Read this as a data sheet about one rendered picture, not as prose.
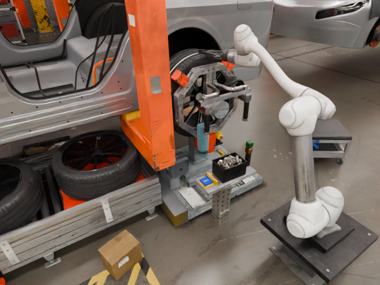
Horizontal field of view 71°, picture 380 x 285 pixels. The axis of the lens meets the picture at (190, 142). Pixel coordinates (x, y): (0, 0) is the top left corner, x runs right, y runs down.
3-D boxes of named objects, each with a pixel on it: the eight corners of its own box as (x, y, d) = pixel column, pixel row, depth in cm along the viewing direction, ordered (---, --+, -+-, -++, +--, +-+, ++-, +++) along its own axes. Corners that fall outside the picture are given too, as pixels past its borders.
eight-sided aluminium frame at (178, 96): (230, 121, 228) (236, 57, 198) (236, 125, 223) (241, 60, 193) (175, 141, 204) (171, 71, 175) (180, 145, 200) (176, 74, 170)
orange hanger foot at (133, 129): (139, 125, 238) (134, 89, 219) (166, 153, 201) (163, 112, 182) (121, 130, 231) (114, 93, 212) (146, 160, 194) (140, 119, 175)
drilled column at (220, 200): (221, 212, 219) (223, 173, 196) (228, 220, 211) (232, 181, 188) (211, 217, 214) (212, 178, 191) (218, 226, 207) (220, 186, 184)
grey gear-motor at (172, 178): (168, 162, 263) (166, 132, 244) (191, 187, 233) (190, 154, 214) (151, 169, 256) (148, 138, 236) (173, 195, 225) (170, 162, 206)
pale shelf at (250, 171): (240, 162, 207) (241, 159, 205) (256, 173, 194) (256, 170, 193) (194, 182, 188) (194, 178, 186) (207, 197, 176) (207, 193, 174)
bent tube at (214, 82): (230, 81, 198) (231, 67, 192) (248, 89, 184) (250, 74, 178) (211, 86, 191) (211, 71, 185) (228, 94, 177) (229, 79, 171)
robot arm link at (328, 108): (316, 83, 144) (301, 89, 137) (345, 101, 134) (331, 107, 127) (305, 104, 153) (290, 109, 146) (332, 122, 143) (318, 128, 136)
